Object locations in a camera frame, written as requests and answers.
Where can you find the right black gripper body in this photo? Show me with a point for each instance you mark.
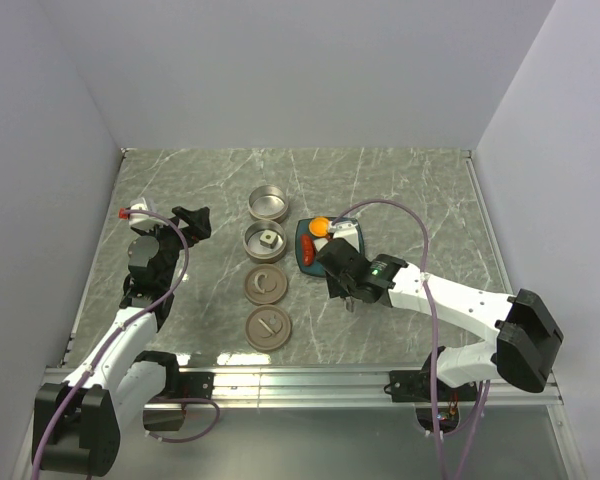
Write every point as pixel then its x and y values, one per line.
pixel 338 286

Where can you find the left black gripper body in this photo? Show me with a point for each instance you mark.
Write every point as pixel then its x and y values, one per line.
pixel 171 242

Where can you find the red sausage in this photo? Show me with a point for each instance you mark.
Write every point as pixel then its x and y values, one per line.
pixel 308 251

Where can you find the white tofu cube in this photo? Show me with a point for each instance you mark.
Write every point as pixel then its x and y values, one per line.
pixel 269 239

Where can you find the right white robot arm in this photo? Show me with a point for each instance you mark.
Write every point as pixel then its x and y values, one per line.
pixel 518 337

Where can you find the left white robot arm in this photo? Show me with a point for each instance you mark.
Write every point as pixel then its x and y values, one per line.
pixel 78 422

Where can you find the orange half fruit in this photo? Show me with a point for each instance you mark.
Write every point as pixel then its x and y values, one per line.
pixel 319 227

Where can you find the near metal round container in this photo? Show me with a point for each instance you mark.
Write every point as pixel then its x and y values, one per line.
pixel 258 253

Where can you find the metal round container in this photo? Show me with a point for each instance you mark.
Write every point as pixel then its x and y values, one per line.
pixel 268 202
pixel 258 253

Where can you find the teal square plate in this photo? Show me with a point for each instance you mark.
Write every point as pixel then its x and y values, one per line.
pixel 316 269

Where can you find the far metal round container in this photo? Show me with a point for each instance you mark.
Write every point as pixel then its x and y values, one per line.
pixel 268 202

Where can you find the brown lid with curl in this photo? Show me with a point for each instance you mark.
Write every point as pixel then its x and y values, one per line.
pixel 265 284

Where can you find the brown lid with bar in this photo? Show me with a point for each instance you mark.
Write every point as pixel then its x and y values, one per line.
pixel 268 328

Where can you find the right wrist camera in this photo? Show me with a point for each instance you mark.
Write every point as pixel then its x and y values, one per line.
pixel 347 230

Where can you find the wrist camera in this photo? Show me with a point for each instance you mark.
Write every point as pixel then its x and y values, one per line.
pixel 136 216
pixel 347 230

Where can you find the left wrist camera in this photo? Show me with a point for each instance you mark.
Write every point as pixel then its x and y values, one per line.
pixel 136 216

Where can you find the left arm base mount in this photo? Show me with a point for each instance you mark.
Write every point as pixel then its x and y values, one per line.
pixel 164 414

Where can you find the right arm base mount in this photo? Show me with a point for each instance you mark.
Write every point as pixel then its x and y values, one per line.
pixel 414 386

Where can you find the aluminium front rail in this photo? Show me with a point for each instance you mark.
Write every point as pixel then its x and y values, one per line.
pixel 309 386

